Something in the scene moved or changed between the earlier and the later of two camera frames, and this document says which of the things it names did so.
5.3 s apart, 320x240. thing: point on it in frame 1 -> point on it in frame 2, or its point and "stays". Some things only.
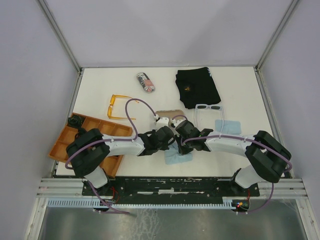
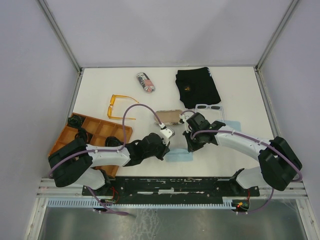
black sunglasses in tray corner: x=75 y=121 stays
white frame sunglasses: x=200 y=107 stays
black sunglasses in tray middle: x=81 y=131 stays
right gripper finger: x=183 y=149 -> x=191 y=144
